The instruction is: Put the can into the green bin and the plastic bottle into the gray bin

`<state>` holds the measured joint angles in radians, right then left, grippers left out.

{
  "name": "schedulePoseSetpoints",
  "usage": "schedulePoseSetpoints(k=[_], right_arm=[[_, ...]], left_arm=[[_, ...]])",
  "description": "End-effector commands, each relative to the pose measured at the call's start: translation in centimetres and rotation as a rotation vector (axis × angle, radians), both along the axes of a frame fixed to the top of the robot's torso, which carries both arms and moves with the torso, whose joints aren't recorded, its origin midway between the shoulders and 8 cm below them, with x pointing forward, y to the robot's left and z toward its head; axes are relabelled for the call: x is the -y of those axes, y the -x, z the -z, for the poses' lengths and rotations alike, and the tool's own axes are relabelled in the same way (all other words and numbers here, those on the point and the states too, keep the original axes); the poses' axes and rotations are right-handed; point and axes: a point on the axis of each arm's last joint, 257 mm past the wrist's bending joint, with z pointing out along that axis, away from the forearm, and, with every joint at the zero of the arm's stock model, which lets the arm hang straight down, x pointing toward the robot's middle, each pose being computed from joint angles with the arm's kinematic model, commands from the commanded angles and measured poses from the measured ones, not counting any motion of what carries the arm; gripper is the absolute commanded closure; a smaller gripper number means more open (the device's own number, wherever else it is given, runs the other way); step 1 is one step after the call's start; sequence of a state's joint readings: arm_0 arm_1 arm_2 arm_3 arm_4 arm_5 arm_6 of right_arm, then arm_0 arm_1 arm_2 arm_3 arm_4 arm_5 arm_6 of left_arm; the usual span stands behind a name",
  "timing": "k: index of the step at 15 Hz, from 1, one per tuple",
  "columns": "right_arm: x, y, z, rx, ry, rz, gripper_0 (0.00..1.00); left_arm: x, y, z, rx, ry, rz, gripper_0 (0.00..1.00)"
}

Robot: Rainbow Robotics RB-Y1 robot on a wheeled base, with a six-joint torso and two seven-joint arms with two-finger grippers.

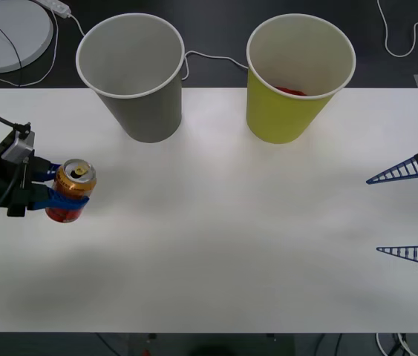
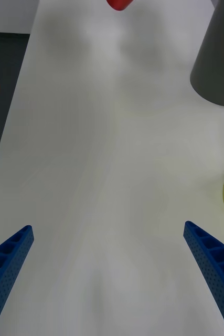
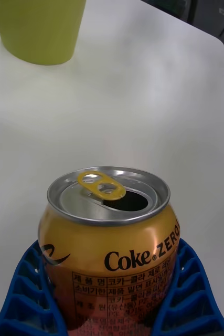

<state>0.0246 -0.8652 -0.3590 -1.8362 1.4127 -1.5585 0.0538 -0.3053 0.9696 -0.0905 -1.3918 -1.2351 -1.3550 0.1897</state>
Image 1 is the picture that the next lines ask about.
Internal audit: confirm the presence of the orange drink can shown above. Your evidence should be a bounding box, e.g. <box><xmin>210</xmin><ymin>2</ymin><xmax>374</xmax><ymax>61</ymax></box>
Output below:
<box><xmin>45</xmin><ymin>158</ymin><xmax>98</xmax><ymax>225</ymax></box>

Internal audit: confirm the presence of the grey plastic waste bin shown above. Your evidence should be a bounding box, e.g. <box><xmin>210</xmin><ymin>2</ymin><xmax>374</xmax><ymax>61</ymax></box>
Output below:
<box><xmin>75</xmin><ymin>13</ymin><xmax>186</xmax><ymax>144</ymax></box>

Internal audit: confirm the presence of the yellow-green plastic waste bin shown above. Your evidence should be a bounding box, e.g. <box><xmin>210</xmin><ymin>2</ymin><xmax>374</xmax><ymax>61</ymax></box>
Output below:
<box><xmin>245</xmin><ymin>13</ymin><xmax>357</xmax><ymax>145</ymax></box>

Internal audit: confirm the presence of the red drink can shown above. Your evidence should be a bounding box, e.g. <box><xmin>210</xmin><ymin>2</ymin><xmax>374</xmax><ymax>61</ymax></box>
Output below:
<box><xmin>272</xmin><ymin>85</ymin><xmax>309</xmax><ymax>99</ymax></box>

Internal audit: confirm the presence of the white power strip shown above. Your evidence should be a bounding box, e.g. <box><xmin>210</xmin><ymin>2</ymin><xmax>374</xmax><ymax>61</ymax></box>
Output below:
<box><xmin>34</xmin><ymin>0</ymin><xmax>72</xmax><ymax>18</ymax></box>

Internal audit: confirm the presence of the white cable under table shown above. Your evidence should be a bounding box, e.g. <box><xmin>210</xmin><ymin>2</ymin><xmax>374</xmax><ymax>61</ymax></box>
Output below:
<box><xmin>374</xmin><ymin>332</ymin><xmax>418</xmax><ymax>356</ymax></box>

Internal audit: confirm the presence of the thin white cable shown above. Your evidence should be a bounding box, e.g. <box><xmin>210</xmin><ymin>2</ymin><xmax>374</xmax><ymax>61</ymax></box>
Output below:
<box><xmin>0</xmin><ymin>5</ymin><xmax>60</xmax><ymax>88</ymax></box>

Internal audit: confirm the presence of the white looping cable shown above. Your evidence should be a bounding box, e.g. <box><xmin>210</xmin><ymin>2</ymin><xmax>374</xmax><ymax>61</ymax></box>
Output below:
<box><xmin>376</xmin><ymin>0</ymin><xmax>418</xmax><ymax>59</ymax></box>

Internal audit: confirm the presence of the thin black cable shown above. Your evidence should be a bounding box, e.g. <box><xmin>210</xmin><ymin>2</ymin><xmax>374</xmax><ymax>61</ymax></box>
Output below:
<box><xmin>0</xmin><ymin>5</ymin><xmax>24</xmax><ymax>87</ymax></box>

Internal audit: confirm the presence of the white power strip cable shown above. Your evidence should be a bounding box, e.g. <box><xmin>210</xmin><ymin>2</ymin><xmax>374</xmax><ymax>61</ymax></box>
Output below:
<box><xmin>67</xmin><ymin>10</ymin><xmax>249</xmax><ymax>82</ymax></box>

